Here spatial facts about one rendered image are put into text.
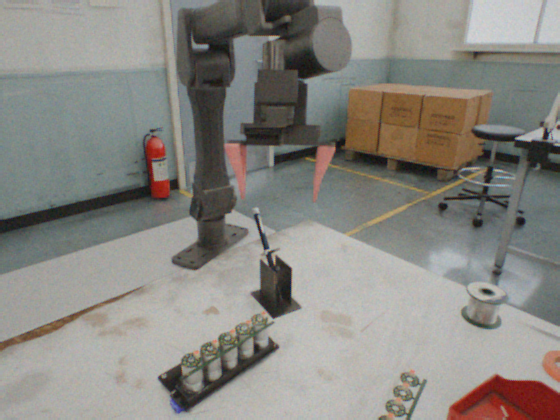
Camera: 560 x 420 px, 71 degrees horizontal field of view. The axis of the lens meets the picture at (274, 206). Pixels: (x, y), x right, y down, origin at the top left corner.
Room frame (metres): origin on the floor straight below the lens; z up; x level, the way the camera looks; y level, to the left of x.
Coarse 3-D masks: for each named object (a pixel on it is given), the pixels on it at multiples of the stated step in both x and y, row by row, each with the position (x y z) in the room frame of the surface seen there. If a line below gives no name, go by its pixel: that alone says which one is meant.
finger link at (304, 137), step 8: (280, 136) 0.49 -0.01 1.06; (288, 136) 0.49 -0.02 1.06; (296, 136) 0.49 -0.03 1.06; (304, 136) 0.49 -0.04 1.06; (312, 136) 0.49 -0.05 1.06; (280, 144) 0.50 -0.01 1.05; (288, 144) 0.49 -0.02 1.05; (296, 144) 0.49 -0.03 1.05; (304, 144) 0.49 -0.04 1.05; (312, 144) 0.48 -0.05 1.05; (320, 144) 0.48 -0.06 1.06; (328, 144) 0.48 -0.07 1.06; (320, 152) 0.48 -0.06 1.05; (328, 152) 0.48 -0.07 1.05; (320, 160) 0.48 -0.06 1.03; (328, 160) 0.48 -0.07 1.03; (320, 168) 0.48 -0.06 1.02; (320, 176) 0.49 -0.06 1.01
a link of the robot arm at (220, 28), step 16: (224, 0) 0.63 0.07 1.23; (240, 0) 0.58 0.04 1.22; (272, 0) 0.53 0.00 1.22; (288, 0) 0.54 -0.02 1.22; (304, 0) 0.55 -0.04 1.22; (192, 16) 0.72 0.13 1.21; (208, 16) 0.68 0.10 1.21; (224, 16) 0.63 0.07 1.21; (240, 16) 0.58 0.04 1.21; (272, 16) 0.53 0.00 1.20; (192, 32) 0.72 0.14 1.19; (208, 32) 0.68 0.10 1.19; (224, 32) 0.64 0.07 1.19; (240, 32) 0.62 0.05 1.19; (176, 48) 0.76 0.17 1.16; (224, 48) 0.77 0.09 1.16; (176, 64) 0.76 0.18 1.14; (192, 64) 0.71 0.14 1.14; (192, 80) 0.72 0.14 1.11
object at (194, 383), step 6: (192, 360) 0.37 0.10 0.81; (186, 372) 0.36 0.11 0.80; (198, 372) 0.37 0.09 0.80; (186, 378) 0.36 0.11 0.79; (192, 378) 0.36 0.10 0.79; (198, 378) 0.37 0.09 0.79; (186, 384) 0.36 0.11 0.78; (192, 384) 0.36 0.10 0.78; (198, 384) 0.37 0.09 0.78; (186, 390) 0.37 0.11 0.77; (192, 390) 0.36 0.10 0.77; (198, 390) 0.37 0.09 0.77
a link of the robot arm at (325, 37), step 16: (256, 0) 0.53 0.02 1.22; (256, 16) 0.53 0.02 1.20; (288, 16) 0.51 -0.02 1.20; (304, 16) 0.49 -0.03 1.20; (320, 16) 0.47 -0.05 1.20; (336, 16) 0.48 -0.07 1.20; (256, 32) 0.54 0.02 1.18; (272, 32) 0.55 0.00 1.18; (288, 32) 0.51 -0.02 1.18; (304, 32) 0.48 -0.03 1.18; (320, 32) 0.46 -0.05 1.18; (336, 32) 0.48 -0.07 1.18; (288, 48) 0.49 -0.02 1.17; (304, 48) 0.47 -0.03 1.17; (320, 48) 0.46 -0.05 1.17; (336, 48) 0.47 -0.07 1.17; (288, 64) 0.50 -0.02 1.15; (304, 64) 0.47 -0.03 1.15; (320, 64) 0.46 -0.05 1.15; (336, 64) 0.47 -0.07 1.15
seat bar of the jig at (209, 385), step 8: (272, 344) 0.45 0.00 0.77; (256, 352) 0.43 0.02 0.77; (264, 352) 0.44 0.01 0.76; (240, 360) 0.42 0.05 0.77; (248, 360) 0.42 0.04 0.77; (232, 368) 0.40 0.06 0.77; (240, 368) 0.41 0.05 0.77; (224, 376) 0.39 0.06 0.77; (208, 384) 0.37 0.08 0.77; (216, 384) 0.38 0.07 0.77; (184, 392) 0.36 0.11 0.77; (200, 392) 0.36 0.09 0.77; (192, 400) 0.36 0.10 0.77
